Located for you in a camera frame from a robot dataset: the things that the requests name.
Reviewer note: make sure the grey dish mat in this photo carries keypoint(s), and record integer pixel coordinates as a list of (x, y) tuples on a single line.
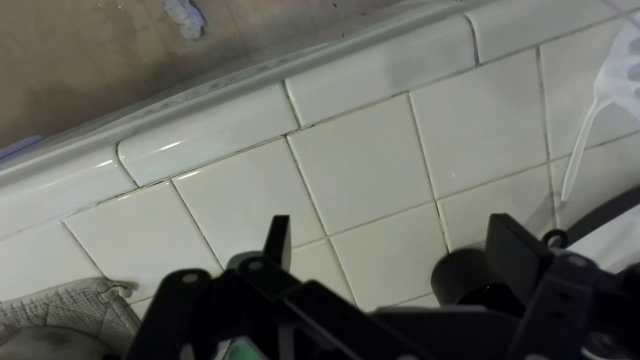
[(61, 307)]

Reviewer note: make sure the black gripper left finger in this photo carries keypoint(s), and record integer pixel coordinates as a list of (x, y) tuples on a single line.
[(281, 241)]

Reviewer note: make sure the green cloth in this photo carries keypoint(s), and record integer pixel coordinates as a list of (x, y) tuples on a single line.
[(242, 351)]

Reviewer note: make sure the metal mixing bowl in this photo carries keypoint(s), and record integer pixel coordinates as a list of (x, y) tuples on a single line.
[(460, 276)]

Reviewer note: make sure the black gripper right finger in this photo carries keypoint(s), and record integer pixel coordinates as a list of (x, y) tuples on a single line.
[(517, 252)]

